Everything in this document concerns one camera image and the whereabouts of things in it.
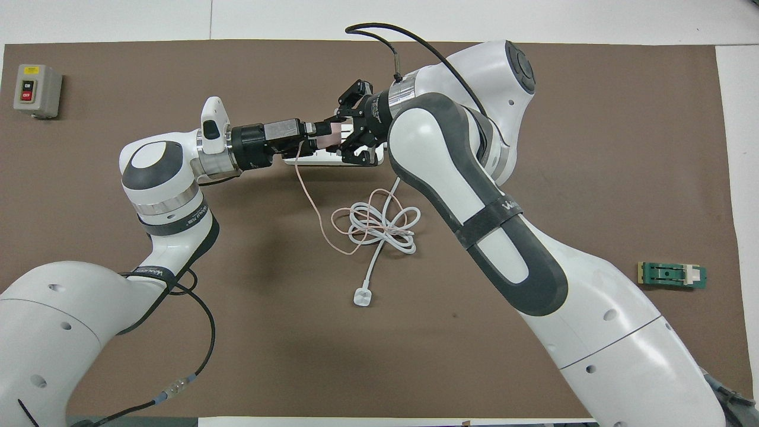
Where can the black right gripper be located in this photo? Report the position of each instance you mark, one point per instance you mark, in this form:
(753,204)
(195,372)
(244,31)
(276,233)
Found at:
(375,118)

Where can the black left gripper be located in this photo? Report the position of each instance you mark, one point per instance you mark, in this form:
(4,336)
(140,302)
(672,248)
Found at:
(267,142)

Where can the pink charger adapter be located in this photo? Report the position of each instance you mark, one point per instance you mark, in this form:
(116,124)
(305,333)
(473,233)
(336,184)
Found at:
(332,140)

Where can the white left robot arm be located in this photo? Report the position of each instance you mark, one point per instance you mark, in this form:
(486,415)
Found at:
(59,332)

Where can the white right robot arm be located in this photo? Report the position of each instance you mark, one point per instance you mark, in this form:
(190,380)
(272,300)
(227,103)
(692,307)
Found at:
(533,267)

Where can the white power strip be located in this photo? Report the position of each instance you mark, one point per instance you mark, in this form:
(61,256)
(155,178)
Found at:
(323,156)

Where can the brown table mat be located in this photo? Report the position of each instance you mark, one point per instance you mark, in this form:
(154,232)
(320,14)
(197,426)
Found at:
(296,356)

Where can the grey on-off switch box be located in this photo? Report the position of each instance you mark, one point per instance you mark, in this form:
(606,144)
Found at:
(44,92)

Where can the green knife switch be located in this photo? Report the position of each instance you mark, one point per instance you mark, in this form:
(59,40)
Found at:
(670,276)

